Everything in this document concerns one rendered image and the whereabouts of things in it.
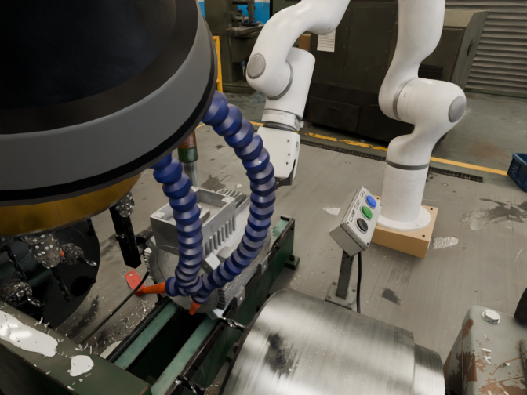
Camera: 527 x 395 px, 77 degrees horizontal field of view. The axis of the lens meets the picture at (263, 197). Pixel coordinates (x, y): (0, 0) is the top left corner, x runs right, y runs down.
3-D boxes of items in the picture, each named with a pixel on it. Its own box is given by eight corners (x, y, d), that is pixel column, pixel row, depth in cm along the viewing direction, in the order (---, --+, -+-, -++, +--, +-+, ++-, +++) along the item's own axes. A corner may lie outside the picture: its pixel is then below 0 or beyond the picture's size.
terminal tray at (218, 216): (201, 266, 57) (198, 233, 53) (154, 248, 61) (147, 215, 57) (238, 229, 66) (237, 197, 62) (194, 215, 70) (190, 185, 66)
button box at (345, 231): (350, 258, 69) (370, 247, 65) (326, 233, 69) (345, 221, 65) (366, 215, 82) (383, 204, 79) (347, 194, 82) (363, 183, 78)
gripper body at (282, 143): (307, 132, 73) (296, 181, 74) (265, 125, 77) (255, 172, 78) (297, 124, 66) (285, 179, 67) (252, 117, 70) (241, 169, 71)
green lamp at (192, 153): (190, 164, 101) (188, 150, 99) (174, 160, 103) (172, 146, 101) (201, 156, 106) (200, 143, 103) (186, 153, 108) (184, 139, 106)
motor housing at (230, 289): (227, 334, 63) (221, 258, 53) (151, 298, 71) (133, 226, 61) (274, 268, 78) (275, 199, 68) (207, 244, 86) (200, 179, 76)
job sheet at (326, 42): (333, 52, 366) (336, 19, 350) (332, 52, 365) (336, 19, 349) (316, 49, 378) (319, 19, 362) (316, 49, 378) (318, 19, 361)
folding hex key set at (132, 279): (148, 291, 88) (147, 287, 87) (136, 298, 86) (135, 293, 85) (136, 273, 93) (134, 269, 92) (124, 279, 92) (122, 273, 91)
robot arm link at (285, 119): (308, 122, 74) (305, 135, 74) (271, 117, 77) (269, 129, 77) (297, 113, 66) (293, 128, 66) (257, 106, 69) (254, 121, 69)
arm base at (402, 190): (372, 197, 119) (378, 148, 111) (430, 206, 112) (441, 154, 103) (362, 224, 104) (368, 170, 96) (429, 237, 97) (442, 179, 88)
